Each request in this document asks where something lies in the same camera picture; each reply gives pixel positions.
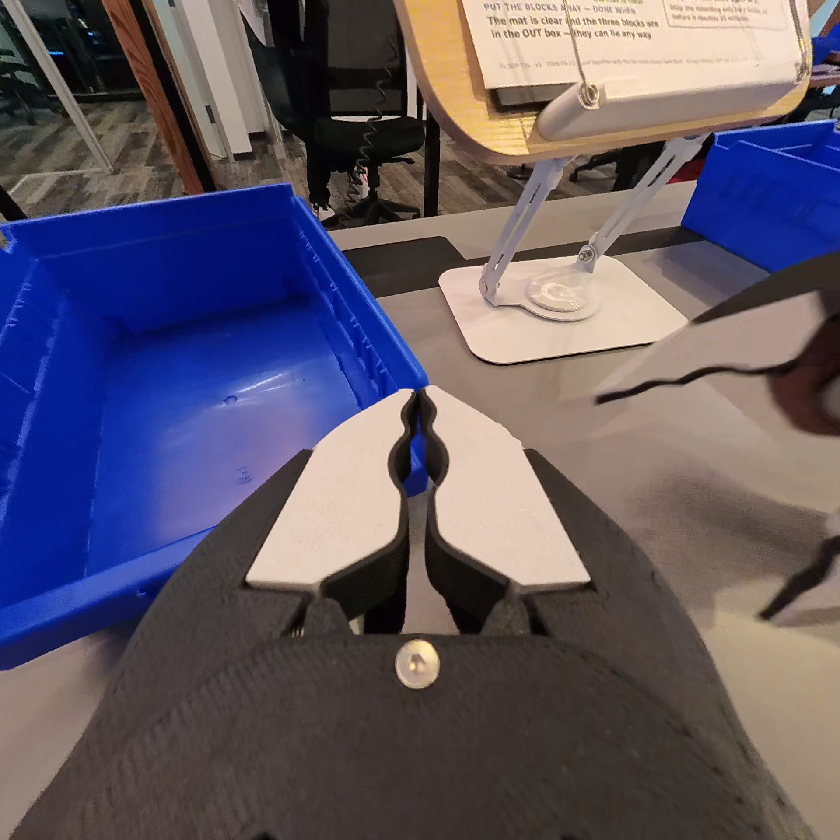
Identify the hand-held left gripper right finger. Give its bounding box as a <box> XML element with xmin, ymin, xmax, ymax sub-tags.
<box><xmin>420</xmin><ymin>386</ymin><xmax>593</xmax><ymax>635</ymax></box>

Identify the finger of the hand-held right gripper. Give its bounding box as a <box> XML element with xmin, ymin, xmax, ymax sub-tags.
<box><xmin>558</xmin><ymin>252</ymin><xmax>840</xmax><ymax>404</ymax></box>
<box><xmin>760</xmin><ymin>535</ymin><xmax>840</xmax><ymax>624</ymax></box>

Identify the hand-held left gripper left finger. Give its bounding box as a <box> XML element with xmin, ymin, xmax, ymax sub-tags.
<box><xmin>244</xmin><ymin>387</ymin><xmax>421</xmax><ymax>632</ymax></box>

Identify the blue plastic bin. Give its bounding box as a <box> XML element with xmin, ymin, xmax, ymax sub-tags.
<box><xmin>681</xmin><ymin>119</ymin><xmax>840</xmax><ymax>273</ymax></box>
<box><xmin>0</xmin><ymin>184</ymin><xmax>431</xmax><ymax>670</ymax></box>

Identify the white document stand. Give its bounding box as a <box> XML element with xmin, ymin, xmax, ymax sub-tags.
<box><xmin>392</xmin><ymin>0</ymin><xmax>815</xmax><ymax>364</ymax></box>

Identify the printed instruction sheet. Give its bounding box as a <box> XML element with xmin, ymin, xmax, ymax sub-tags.
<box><xmin>459</xmin><ymin>0</ymin><xmax>811</xmax><ymax>91</ymax></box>

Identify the black table leg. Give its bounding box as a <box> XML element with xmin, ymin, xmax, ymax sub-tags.
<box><xmin>423</xmin><ymin>112</ymin><xmax>442</xmax><ymax>217</ymax></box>

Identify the brown wooden table leg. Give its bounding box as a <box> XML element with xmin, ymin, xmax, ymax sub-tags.
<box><xmin>101</xmin><ymin>0</ymin><xmax>206</xmax><ymax>196</ymax></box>

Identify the black coiled cable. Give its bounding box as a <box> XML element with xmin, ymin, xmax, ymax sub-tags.
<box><xmin>353</xmin><ymin>39</ymin><xmax>405</xmax><ymax>204</ymax></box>

